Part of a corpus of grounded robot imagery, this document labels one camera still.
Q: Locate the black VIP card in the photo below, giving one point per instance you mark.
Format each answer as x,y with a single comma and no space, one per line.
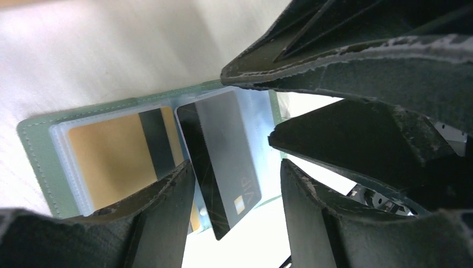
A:
217,144

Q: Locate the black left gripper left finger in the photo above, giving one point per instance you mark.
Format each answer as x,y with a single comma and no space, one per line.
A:
146,229

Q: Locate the green leather card holder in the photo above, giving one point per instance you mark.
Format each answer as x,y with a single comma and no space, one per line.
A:
50,154

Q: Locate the gold card with stripe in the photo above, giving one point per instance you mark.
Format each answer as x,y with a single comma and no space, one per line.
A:
120,156

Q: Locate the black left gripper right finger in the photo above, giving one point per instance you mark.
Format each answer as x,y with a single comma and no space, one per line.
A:
328,229

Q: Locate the tan oval tray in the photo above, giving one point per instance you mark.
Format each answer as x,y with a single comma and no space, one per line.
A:
15,4

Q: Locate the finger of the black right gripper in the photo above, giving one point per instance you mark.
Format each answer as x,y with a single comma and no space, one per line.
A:
396,153
416,55

